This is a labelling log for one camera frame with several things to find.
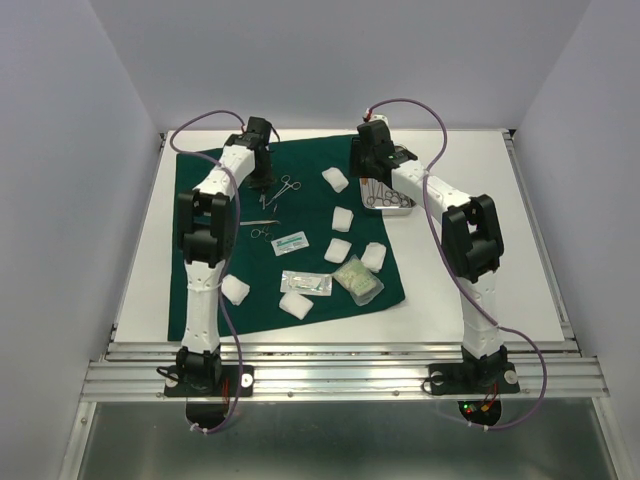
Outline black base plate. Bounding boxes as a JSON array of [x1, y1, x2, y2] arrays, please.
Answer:
[[156, 364, 255, 398], [422, 362, 520, 396]]

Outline aluminium frame rail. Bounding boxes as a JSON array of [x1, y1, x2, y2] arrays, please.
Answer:
[[81, 341, 609, 402]]

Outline white gauze pad bottom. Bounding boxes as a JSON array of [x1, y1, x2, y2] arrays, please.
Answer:
[[279, 292, 314, 320]]

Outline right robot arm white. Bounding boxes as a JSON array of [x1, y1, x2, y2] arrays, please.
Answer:
[[349, 120, 510, 396]]

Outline white blue-striped packet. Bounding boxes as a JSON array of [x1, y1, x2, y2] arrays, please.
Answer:
[[271, 231, 310, 256]]

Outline white gauze pad upper right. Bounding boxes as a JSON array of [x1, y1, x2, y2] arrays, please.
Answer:
[[332, 207, 354, 233]]

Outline white gauze pad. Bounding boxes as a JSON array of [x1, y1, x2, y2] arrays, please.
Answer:
[[361, 242, 387, 273], [324, 238, 352, 264], [221, 275, 250, 306], [322, 167, 349, 193], [279, 292, 314, 320], [332, 207, 354, 233]]

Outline white gauze pad middle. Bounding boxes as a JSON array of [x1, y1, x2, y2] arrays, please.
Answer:
[[324, 238, 352, 264]]

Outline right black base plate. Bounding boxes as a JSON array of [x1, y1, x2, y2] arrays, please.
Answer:
[[422, 362, 520, 396]]

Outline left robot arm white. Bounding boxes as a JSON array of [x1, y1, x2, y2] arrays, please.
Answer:
[[170, 117, 274, 394]]

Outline white gauze pad top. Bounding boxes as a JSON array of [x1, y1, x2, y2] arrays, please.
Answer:
[[322, 167, 349, 193]]

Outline clear bag of swabs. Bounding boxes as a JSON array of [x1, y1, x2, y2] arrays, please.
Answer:
[[332, 256, 384, 306]]

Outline steel hemostat forceps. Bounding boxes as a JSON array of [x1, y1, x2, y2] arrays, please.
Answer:
[[265, 175, 301, 206], [250, 225, 273, 242]]

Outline green surgical drape cloth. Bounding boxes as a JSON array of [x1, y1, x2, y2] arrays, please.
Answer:
[[166, 132, 407, 344]]

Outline clear suture packet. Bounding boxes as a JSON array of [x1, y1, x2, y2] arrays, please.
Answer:
[[280, 270, 333, 297]]

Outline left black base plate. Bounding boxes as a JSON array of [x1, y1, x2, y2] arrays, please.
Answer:
[[156, 364, 255, 398]]

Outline steel tweezers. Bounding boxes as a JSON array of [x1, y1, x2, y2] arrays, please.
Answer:
[[240, 205, 279, 226]]

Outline white gauze pad lower left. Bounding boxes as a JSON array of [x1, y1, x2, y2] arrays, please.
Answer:
[[221, 275, 250, 306]]

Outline stainless steel tray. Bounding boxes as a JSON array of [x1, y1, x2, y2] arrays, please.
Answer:
[[359, 178, 415, 216]]

